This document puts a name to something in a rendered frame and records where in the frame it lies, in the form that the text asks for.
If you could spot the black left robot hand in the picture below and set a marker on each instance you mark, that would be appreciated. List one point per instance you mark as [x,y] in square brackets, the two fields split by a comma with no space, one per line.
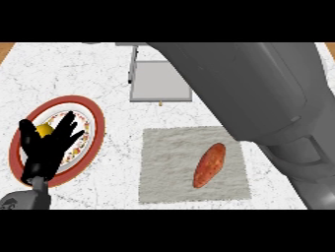
[43,151]

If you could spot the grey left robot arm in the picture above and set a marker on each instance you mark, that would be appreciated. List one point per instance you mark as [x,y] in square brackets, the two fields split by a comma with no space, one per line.
[25,198]

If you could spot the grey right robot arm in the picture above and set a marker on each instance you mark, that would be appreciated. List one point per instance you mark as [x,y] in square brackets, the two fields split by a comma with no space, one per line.
[258,95]

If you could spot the grey woven placemat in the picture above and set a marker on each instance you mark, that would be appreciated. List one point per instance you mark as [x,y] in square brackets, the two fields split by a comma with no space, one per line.
[175,164]

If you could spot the red rimmed patterned plate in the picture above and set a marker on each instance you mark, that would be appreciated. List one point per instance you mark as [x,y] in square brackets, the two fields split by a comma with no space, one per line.
[73,154]

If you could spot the yellow round fruit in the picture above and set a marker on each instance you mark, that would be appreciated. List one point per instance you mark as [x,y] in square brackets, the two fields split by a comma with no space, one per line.
[43,130]

